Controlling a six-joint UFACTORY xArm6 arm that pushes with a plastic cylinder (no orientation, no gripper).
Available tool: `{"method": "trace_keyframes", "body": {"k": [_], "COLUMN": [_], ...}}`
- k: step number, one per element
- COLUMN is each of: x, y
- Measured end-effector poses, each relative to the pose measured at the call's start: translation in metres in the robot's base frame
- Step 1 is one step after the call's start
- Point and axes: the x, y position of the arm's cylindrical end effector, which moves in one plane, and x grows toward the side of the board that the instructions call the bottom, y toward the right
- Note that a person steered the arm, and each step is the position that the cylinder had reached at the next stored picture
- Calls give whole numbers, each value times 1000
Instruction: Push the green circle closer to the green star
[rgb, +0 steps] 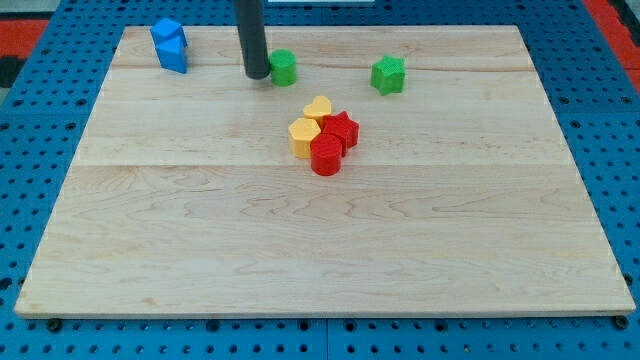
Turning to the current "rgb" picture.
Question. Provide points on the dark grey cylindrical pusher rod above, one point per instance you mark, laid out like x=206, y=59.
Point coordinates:
x=252, y=38

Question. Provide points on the green cylinder block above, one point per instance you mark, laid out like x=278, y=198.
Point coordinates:
x=283, y=67

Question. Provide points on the red star block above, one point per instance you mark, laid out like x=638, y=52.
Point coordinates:
x=344, y=128

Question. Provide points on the green star block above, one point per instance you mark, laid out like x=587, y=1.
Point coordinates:
x=388, y=75

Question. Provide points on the blue cube block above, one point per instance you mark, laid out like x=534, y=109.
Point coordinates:
x=167, y=28

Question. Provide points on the blue triangle block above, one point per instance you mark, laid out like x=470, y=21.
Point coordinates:
x=172, y=55

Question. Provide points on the yellow heart block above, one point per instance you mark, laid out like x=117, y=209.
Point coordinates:
x=318, y=109

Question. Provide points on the yellow pentagon block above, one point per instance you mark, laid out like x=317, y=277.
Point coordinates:
x=301, y=133

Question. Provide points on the red cylinder block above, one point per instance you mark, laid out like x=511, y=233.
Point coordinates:
x=326, y=154

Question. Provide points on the light wooden board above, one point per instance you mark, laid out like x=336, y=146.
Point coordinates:
x=461, y=198

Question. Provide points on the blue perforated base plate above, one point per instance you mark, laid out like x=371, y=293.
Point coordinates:
x=44, y=113

